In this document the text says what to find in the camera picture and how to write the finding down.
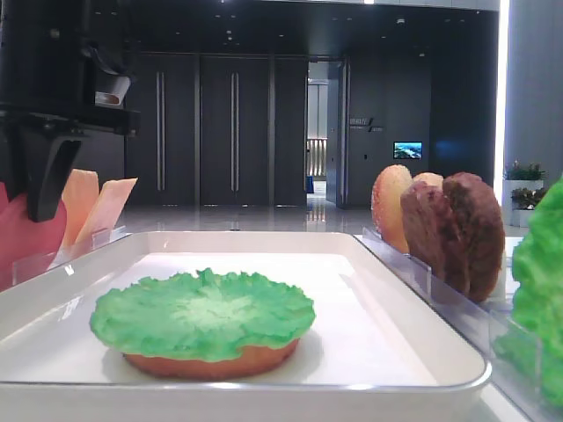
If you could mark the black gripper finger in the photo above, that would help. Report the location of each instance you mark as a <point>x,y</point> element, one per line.
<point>49,161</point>

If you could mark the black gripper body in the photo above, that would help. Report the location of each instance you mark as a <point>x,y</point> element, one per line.
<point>50,68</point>

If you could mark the orange cheese slice left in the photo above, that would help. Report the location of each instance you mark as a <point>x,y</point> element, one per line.
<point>79,196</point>

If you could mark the orange cheese slice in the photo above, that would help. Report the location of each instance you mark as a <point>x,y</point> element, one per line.
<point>79,196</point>
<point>107,208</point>

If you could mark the orange cheese slice right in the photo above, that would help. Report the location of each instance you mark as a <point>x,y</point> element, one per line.
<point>107,208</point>

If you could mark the green lettuce leaf on tray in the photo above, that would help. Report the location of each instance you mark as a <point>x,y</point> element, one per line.
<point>201,316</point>

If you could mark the bun bottom under lettuce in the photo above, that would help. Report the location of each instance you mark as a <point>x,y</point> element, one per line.
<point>254,360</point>

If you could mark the brown meat patty near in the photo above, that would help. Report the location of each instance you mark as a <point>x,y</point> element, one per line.
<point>433,235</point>

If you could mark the brown meat patty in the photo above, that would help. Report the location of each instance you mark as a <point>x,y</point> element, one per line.
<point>479,218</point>
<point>433,235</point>

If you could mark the brown meat patty far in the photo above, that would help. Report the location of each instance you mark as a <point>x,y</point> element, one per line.
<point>479,218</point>

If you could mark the green lettuce leaf standing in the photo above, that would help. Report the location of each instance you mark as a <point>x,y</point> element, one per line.
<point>541,281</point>

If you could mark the clear acrylic left rack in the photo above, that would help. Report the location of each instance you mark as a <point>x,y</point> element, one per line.
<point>28,268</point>

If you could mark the clear acrylic rack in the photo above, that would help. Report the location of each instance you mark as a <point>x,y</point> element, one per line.
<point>514,397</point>
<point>28,268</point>

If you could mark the white rectangular tray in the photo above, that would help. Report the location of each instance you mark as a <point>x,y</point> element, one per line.
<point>376,351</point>

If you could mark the golden bun half outer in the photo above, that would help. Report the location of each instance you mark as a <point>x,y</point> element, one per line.
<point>386,210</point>

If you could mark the golden bun half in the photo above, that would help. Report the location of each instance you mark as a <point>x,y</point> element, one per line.
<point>430,178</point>
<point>386,210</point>

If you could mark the golden bun half inner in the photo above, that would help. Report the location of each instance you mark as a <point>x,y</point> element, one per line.
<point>430,178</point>

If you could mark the potted plants on stand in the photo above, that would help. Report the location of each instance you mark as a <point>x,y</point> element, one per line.
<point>523,188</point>

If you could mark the clear acrylic right rack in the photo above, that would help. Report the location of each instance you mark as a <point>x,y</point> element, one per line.
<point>514,397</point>

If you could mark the wall display screen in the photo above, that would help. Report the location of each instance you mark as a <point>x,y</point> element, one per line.
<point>407,150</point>

